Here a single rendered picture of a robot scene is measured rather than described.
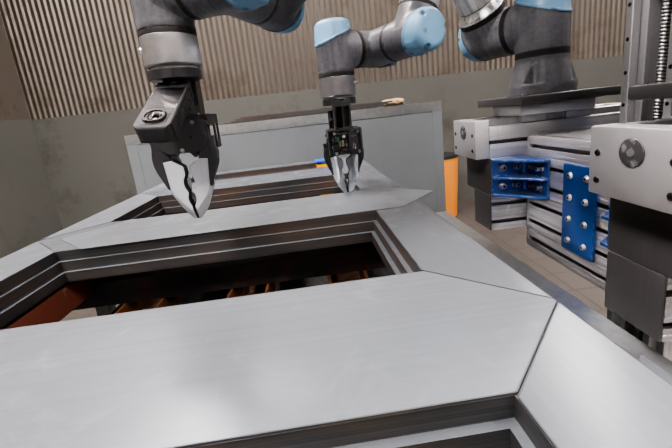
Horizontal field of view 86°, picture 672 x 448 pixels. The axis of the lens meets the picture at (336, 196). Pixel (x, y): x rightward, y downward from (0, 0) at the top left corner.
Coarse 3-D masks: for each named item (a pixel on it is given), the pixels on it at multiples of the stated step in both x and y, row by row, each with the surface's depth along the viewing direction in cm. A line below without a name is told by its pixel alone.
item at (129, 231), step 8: (160, 216) 80; (128, 224) 76; (136, 224) 75; (144, 224) 74; (152, 224) 73; (112, 232) 71; (120, 232) 70; (128, 232) 69; (136, 232) 69; (96, 240) 66; (104, 240) 66; (112, 240) 65; (120, 240) 64; (128, 240) 64
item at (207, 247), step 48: (192, 192) 106; (240, 192) 107; (288, 192) 108; (336, 192) 108; (48, 240) 70; (192, 240) 64; (240, 240) 64; (288, 240) 65; (336, 240) 65; (384, 240) 57; (0, 288) 51; (48, 288) 58; (288, 432) 21; (336, 432) 22; (384, 432) 22; (432, 432) 22; (480, 432) 22; (528, 432) 21
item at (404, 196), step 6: (390, 192) 78; (396, 192) 77; (402, 192) 76; (408, 192) 76; (414, 192) 75; (396, 198) 72; (402, 198) 71; (408, 198) 71; (414, 198) 70; (402, 204) 67
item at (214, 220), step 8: (224, 208) 80; (232, 208) 80; (208, 216) 75; (216, 216) 74; (224, 216) 73; (232, 216) 73; (192, 224) 70; (200, 224) 69; (208, 224) 69; (216, 224) 68; (224, 224) 67; (184, 232) 65; (192, 232) 64; (200, 232) 64; (208, 232) 64
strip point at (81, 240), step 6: (120, 222) 78; (102, 228) 75; (108, 228) 74; (114, 228) 74; (78, 234) 72; (84, 234) 71; (90, 234) 71; (96, 234) 70; (102, 234) 70; (66, 240) 68; (72, 240) 68; (78, 240) 68; (84, 240) 67; (90, 240) 67; (78, 246) 64; (84, 246) 63
